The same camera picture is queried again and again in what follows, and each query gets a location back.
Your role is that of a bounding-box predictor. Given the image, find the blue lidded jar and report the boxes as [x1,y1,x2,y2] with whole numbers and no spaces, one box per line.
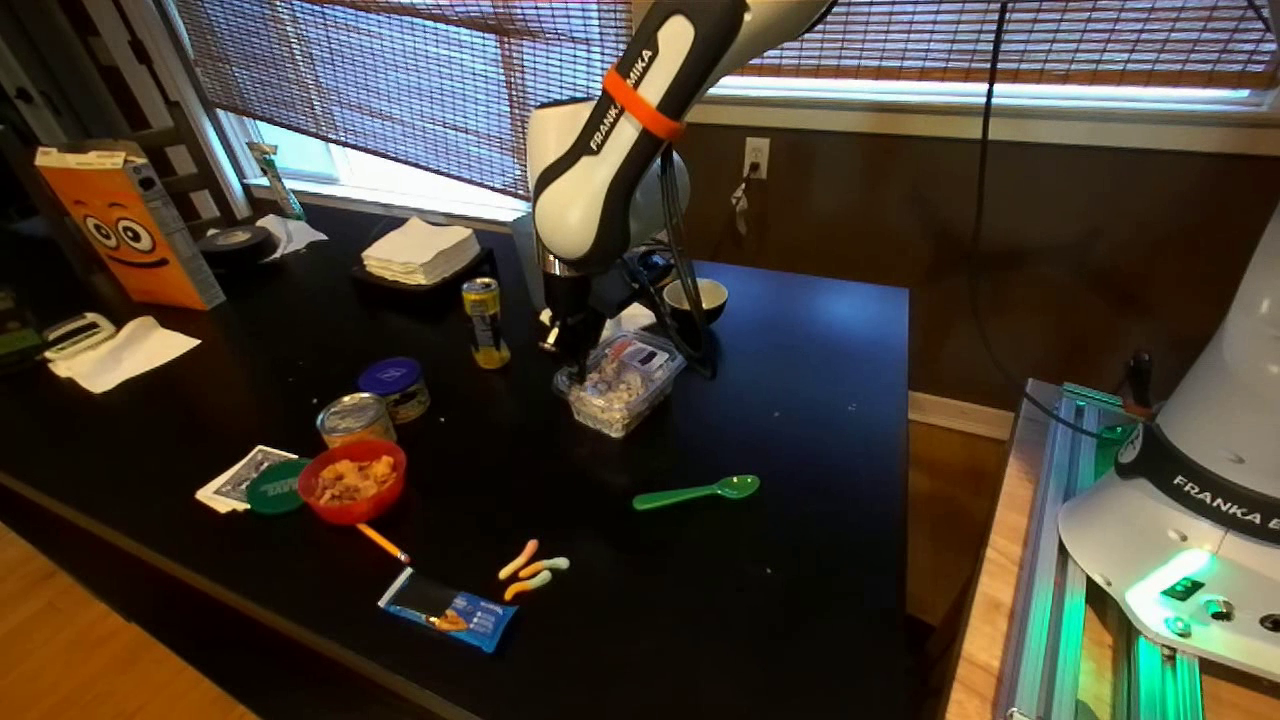
[353,351,435,430]

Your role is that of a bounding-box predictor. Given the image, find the black oval object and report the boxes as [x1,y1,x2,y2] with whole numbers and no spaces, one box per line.
[198,220,281,259]

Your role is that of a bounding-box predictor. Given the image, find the white wall outlet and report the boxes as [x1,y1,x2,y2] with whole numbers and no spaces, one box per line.
[735,129,778,186]

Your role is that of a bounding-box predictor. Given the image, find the wooden platform with metal rails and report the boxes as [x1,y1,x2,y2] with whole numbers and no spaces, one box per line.
[940,371,1280,720]

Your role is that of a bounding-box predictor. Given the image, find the white printed card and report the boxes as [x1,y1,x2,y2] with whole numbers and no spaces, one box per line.
[194,440,309,519]

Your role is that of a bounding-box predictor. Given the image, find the black hanging cable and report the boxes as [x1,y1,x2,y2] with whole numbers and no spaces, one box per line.
[967,0,1015,367]

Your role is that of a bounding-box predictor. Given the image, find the green plastic spoon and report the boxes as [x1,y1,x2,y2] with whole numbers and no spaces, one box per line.
[627,467,768,519]

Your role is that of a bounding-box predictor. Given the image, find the white window sill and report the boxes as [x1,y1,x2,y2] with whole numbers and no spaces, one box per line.
[685,71,1280,162]

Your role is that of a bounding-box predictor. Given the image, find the orange white gummy worm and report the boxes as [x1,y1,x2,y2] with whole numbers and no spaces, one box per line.
[501,571,555,608]

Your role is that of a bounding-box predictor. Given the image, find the orange arm strap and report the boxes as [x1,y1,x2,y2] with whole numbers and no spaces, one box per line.
[602,63,687,143]

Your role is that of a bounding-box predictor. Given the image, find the thin orange stick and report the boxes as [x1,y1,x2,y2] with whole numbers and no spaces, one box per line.
[353,515,417,569]

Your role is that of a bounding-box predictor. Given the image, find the woven window blinds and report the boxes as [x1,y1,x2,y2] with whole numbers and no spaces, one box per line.
[170,0,1280,206]

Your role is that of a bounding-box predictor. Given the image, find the pale gummy worm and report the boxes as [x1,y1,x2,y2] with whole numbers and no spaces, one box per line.
[515,552,578,586]

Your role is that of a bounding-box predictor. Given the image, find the white paper sheet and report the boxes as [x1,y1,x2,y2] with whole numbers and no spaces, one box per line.
[602,299,665,348]

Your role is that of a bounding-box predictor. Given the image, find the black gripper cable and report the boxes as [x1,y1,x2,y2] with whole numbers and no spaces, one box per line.
[636,238,713,367]

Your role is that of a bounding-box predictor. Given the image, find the glass spice jar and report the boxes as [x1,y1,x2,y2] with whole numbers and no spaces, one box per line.
[458,272,515,376]

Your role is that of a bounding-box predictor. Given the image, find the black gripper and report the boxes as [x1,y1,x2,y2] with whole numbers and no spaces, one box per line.
[538,248,648,392]

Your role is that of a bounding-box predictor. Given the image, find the green round lid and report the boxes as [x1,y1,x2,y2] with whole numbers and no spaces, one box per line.
[242,457,316,519]

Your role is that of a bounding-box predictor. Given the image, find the red snack bowl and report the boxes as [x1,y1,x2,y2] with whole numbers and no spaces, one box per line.
[292,434,412,529]

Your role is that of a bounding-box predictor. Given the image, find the white paper towel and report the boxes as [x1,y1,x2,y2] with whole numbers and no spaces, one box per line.
[55,313,203,400]

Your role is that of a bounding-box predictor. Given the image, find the blue snack packet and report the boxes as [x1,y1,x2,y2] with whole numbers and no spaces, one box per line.
[371,565,523,662]

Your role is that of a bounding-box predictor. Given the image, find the clear plastic lunchbox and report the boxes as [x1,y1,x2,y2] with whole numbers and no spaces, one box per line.
[548,330,692,444]

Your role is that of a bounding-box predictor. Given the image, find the crumpled white paper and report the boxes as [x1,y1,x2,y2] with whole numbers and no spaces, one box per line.
[247,210,332,270]

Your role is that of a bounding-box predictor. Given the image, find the orange cereal box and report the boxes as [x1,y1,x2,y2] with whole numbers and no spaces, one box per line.
[27,141,228,318]

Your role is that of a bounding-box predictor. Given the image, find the small white box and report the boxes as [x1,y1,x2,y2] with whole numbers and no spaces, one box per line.
[42,307,126,361]

